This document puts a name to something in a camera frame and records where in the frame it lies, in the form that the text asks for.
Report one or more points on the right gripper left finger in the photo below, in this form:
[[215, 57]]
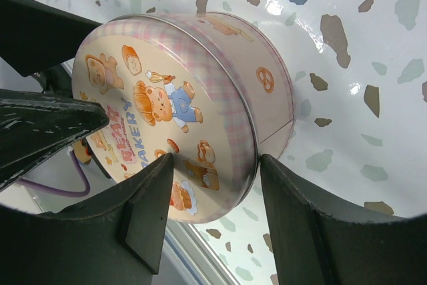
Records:
[[114, 237]]

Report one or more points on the round metal tin lid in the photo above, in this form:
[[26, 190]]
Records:
[[199, 194]]

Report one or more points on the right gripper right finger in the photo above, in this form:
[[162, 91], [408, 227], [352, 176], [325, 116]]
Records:
[[320, 238]]

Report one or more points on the aluminium front rail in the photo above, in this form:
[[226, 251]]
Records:
[[193, 256]]

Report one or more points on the round metal tin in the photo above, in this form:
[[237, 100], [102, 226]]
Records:
[[260, 78]]

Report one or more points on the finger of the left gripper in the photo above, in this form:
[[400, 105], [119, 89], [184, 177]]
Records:
[[36, 37], [35, 126]]

